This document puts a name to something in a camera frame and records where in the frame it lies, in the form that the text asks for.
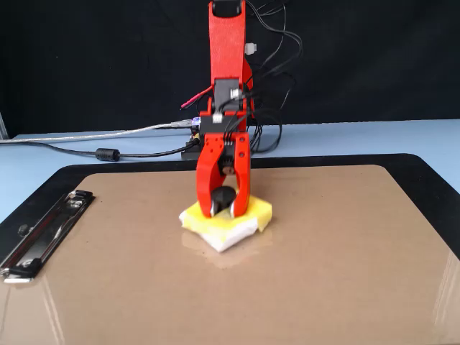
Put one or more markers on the metal clipboard clip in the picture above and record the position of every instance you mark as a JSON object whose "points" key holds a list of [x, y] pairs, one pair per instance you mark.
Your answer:
{"points": [[43, 237]]}

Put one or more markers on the black mat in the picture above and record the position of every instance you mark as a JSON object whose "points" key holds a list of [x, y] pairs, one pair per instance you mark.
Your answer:
{"points": [[431, 172]]}

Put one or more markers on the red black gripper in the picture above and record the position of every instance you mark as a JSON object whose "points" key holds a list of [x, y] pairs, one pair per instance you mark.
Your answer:
{"points": [[215, 125]]}

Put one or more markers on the white yellow sponge black knob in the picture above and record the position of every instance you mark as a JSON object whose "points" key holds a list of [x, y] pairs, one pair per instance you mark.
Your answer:
{"points": [[223, 235]]}

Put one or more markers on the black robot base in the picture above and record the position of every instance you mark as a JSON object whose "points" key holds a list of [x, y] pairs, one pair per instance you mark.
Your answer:
{"points": [[189, 154]]}

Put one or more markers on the brown clipboard board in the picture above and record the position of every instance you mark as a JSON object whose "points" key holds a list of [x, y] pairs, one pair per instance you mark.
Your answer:
{"points": [[323, 280]]}

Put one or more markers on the controller board with LED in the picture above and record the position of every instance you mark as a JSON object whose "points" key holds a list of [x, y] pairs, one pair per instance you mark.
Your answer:
{"points": [[196, 124]]}

